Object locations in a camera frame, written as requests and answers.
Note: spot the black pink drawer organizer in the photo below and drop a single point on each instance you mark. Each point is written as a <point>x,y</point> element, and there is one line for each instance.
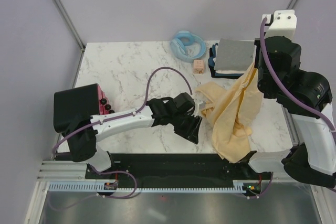
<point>86,100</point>

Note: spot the aluminium frame rail front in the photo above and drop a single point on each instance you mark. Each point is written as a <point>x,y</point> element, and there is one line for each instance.
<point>67,171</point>

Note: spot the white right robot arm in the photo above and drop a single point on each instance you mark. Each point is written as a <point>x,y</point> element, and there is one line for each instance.
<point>312,161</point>

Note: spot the yellow t shirt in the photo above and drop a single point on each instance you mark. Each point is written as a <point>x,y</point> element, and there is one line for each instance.
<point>231,112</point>

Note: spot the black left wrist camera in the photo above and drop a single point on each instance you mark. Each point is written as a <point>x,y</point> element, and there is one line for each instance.
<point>184,102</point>

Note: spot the small pink cube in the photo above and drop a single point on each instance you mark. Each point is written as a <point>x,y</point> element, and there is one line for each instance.
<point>198,66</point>

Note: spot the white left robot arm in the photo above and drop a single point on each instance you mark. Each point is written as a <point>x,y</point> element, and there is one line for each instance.
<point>83,137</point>

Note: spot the white slotted cable duct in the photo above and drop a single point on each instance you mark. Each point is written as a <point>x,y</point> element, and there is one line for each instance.
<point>105,187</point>

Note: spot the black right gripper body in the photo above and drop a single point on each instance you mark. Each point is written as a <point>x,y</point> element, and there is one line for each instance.
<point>262,84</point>

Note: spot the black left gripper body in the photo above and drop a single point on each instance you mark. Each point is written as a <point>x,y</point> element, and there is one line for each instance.
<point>178,117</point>

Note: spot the aluminium frame post left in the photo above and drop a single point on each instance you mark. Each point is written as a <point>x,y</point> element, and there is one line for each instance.
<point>66,18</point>

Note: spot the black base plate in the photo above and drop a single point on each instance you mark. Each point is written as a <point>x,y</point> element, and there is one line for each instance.
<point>186,170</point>

